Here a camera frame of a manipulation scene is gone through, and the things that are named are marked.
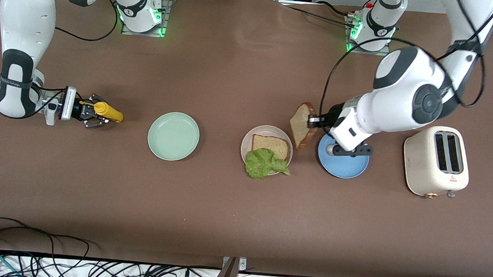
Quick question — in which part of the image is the brown bread slice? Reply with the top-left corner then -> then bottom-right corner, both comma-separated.
288,101 -> 320,151
251,134 -> 290,162

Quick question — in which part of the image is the yellow mustard squeeze bottle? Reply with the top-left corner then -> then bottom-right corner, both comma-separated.
78,100 -> 125,124

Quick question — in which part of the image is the green lettuce leaf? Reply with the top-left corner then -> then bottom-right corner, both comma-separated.
244,147 -> 292,181

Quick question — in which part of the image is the blue plate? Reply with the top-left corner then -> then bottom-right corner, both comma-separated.
316,132 -> 371,180

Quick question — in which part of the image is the beige plate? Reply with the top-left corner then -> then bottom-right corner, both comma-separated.
239,124 -> 295,177

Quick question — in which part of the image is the mint green plate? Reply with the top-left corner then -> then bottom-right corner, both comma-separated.
146,110 -> 201,163

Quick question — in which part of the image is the white toaster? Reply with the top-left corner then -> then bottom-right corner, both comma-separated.
401,124 -> 472,201

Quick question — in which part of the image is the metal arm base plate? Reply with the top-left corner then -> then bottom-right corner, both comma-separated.
121,0 -> 172,38
344,14 -> 393,57

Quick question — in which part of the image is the braided black cable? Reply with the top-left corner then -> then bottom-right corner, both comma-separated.
286,5 -> 358,27

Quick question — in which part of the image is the smooth black cable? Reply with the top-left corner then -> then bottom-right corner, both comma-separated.
314,0 -> 353,18

